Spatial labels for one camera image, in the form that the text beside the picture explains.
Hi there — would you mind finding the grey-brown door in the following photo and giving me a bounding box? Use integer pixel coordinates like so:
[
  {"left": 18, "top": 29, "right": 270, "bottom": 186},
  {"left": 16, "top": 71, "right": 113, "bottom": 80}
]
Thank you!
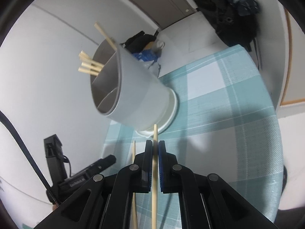
[{"left": 105, "top": 0, "right": 198, "bottom": 29}]

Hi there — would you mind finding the black clothes pile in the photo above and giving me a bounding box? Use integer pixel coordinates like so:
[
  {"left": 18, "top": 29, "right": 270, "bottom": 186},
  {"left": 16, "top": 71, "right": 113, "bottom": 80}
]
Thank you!
[{"left": 124, "top": 31, "right": 156, "bottom": 52}]

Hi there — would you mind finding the large grey plastic mailer bag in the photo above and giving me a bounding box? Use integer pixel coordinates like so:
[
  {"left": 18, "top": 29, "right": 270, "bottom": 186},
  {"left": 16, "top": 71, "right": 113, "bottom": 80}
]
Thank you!
[{"left": 140, "top": 61, "right": 161, "bottom": 78}]

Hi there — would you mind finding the white floral cloth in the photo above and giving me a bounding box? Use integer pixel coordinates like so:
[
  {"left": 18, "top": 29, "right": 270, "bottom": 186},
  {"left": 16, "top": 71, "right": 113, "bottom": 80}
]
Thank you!
[{"left": 0, "top": 172, "right": 55, "bottom": 229}]

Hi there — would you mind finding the black cord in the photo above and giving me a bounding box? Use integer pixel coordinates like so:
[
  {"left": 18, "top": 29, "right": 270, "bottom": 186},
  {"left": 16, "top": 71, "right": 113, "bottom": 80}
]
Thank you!
[{"left": 0, "top": 111, "right": 60, "bottom": 206}]

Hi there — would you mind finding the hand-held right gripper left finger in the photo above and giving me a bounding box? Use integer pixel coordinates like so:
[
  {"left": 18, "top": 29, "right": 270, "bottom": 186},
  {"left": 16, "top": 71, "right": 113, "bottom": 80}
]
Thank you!
[{"left": 33, "top": 139, "right": 153, "bottom": 229}]

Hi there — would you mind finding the white wardrobe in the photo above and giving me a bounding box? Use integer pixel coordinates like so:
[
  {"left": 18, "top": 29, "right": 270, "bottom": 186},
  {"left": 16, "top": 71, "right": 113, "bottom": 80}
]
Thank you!
[{"left": 257, "top": 2, "right": 305, "bottom": 117}]

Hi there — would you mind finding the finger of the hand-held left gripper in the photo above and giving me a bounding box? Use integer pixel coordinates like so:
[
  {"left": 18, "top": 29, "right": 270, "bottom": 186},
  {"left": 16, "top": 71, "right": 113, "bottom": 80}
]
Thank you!
[{"left": 81, "top": 155, "right": 117, "bottom": 176}]

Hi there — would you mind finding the small white bag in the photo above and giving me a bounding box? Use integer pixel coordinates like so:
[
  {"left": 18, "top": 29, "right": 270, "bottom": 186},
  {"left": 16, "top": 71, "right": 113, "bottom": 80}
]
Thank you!
[{"left": 155, "top": 40, "right": 165, "bottom": 54}]

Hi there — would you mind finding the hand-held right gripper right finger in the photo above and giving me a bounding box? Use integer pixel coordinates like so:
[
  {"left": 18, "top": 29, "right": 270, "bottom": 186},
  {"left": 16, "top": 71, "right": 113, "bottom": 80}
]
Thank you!
[{"left": 158, "top": 140, "right": 279, "bottom": 229}]

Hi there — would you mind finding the thin black cable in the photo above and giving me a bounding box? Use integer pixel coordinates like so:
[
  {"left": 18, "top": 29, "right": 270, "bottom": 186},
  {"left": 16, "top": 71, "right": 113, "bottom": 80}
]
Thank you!
[{"left": 62, "top": 155, "right": 72, "bottom": 178}]

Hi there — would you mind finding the teal plaid tablecloth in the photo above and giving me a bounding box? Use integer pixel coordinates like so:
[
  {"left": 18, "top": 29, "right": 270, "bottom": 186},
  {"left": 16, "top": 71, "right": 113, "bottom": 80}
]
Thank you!
[{"left": 102, "top": 44, "right": 284, "bottom": 229}]

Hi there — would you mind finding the white utensil holder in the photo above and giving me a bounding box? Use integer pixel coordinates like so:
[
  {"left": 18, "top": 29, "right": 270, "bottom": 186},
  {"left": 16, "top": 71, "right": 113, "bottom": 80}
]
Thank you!
[{"left": 90, "top": 38, "right": 179, "bottom": 137}]

